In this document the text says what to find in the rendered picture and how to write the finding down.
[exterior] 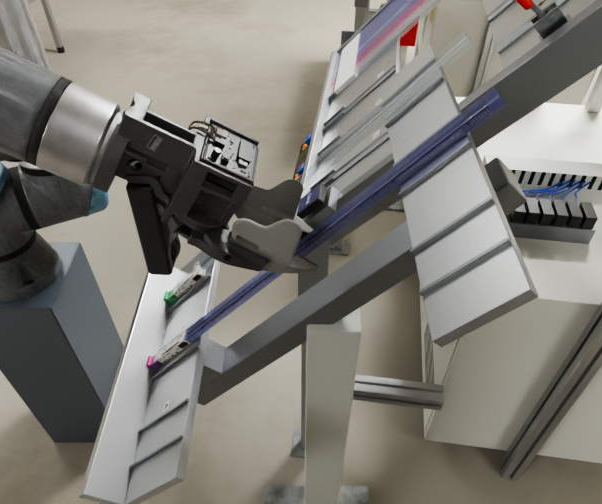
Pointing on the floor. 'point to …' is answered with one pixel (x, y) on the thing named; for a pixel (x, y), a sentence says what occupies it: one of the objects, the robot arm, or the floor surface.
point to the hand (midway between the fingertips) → (301, 251)
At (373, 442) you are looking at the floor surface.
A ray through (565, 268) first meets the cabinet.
